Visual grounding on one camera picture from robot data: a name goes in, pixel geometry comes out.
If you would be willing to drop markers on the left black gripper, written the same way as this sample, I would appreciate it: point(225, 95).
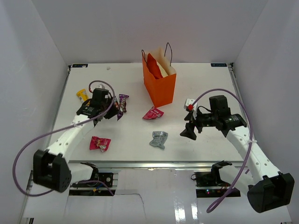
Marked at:
point(114, 111)

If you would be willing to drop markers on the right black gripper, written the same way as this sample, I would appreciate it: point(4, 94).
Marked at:
point(189, 132)

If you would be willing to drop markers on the purple brown M&M's packet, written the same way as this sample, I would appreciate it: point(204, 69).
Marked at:
point(123, 103)

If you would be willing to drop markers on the yellow snack packet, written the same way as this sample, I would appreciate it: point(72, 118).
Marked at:
point(82, 95)

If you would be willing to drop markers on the pink candy packet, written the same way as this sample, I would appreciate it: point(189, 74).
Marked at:
point(101, 144)

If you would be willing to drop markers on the red candy packet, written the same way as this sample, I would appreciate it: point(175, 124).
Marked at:
point(153, 113)

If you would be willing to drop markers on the cassava chips bag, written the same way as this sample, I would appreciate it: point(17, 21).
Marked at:
point(155, 67)

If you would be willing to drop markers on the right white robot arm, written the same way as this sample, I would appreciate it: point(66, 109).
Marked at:
point(266, 187)

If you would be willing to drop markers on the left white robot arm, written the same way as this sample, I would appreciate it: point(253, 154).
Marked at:
point(51, 166)

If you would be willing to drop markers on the orange paper bag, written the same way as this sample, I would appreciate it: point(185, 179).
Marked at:
point(161, 91)

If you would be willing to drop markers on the silver foil snack packet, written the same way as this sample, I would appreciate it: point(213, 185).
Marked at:
point(159, 139)

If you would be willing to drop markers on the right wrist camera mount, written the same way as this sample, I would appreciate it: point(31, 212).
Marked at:
point(190, 105)

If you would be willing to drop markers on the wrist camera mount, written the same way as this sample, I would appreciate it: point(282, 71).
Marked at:
point(190, 105)
point(100, 86)

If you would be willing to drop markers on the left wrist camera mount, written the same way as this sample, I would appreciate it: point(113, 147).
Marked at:
point(100, 86)

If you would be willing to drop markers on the aluminium table frame rail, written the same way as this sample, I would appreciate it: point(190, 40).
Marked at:
point(190, 165)

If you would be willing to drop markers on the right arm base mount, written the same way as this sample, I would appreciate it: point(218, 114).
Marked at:
point(207, 186)

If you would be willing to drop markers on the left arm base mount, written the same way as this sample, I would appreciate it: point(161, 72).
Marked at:
point(96, 182)

